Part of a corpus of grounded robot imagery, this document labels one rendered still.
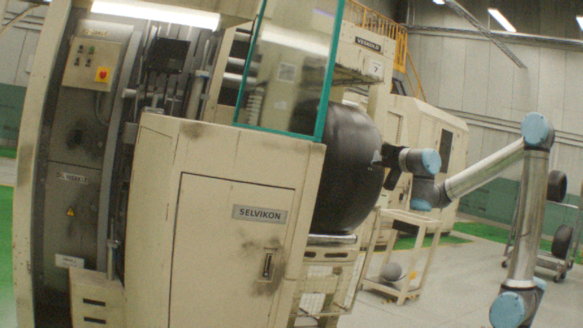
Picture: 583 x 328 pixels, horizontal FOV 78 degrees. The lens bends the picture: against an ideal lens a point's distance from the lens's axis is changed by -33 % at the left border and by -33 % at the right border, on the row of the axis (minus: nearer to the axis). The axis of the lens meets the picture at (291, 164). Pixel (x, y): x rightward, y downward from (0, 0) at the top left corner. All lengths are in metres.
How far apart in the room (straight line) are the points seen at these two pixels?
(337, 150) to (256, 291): 0.79
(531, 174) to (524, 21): 12.94
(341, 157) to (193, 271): 0.89
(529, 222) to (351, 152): 0.89
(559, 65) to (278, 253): 12.57
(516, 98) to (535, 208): 12.31
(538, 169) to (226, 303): 1.03
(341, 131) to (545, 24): 12.45
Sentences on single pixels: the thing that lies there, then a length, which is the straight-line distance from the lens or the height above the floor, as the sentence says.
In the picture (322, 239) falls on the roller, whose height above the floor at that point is 0.90.
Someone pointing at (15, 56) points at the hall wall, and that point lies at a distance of 10.63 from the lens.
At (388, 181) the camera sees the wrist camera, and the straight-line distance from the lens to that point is 1.89.
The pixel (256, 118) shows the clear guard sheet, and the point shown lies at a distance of 1.67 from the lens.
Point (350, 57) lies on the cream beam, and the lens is 2.49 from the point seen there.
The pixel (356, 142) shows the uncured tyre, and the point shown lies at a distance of 2.00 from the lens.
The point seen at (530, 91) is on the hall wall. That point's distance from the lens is 13.62.
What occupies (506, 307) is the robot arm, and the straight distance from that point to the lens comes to 1.52.
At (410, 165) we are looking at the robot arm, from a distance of 1.78.
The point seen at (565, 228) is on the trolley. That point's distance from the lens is 6.94.
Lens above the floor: 1.28
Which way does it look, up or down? 3 degrees down
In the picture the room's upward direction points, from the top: 11 degrees clockwise
